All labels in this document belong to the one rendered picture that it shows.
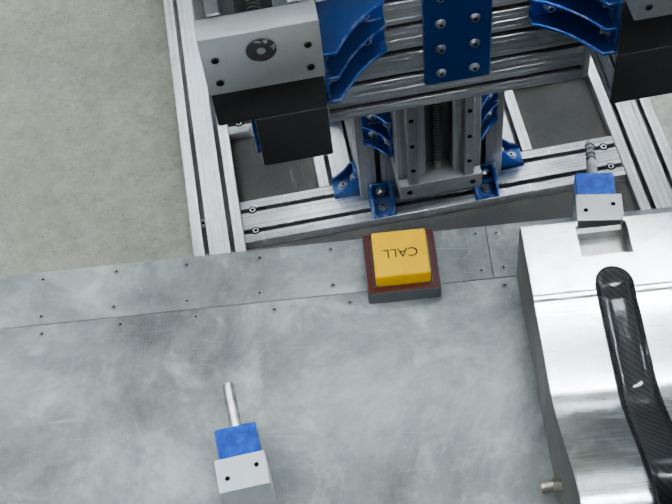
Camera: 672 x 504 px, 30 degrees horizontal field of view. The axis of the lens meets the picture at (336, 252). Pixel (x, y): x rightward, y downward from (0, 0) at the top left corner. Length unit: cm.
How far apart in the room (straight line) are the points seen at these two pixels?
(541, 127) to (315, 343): 104
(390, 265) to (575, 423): 29
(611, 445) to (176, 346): 49
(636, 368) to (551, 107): 114
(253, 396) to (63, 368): 21
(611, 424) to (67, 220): 156
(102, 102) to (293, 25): 138
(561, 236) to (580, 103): 104
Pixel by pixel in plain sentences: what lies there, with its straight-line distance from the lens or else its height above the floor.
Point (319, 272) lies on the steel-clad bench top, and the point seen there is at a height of 80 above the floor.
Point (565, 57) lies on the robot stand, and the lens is 171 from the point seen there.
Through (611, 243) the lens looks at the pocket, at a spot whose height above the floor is 86.
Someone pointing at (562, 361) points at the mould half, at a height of 88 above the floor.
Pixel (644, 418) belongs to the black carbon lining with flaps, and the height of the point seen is 89.
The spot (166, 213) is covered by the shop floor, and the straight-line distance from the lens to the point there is 250.
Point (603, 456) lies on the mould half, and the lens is 116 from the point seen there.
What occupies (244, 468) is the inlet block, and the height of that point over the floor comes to 85.
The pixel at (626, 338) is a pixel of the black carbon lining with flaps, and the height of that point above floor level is 88.
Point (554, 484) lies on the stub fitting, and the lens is 123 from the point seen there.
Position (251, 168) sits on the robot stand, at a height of 21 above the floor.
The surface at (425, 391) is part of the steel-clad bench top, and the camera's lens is 132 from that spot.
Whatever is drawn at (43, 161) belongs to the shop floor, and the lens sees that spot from 266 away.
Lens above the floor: 196
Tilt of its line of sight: 55 degrees down
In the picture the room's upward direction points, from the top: 8 degrees counter-clockwise
